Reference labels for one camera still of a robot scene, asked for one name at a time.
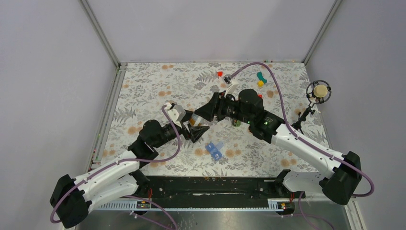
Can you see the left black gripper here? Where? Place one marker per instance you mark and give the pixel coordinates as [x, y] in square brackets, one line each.
[195, 132]

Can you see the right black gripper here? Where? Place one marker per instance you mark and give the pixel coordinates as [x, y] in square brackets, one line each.
[208, 111]

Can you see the green pill bottle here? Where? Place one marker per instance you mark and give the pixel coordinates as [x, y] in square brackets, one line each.
[235, 123]

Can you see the blue weekly pill organizer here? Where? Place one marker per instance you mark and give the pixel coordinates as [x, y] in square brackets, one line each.
[214, 150]

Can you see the white cap pill bottle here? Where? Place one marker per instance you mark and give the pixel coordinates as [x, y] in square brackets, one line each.
[195, 120]

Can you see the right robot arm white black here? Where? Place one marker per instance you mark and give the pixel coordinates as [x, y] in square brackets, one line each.
[338, 174]

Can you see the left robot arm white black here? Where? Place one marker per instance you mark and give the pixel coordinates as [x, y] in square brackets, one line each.
[74, 198]

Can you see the floral patterned table mat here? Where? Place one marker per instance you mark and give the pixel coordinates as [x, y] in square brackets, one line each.
[148, 86]

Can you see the yellow cube block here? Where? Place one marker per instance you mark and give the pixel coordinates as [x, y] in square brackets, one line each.
[260, 84]

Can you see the teal curved block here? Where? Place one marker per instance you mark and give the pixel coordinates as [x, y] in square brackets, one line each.
[261, 78]

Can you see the brown wooden block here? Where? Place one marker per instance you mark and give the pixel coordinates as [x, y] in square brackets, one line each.
[270, 94]

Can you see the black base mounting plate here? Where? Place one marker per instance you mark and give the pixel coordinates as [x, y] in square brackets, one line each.
[214, 192]

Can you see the microphone on tripod stand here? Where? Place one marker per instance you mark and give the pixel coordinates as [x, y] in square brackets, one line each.
[317, 92]

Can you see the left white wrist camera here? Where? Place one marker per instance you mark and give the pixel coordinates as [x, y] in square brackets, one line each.
[176, 112]

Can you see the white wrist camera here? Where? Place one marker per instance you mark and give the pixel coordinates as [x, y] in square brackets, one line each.
[231, 84]
[176, 112]

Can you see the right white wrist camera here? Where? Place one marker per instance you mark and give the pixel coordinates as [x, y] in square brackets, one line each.
[231, 84]

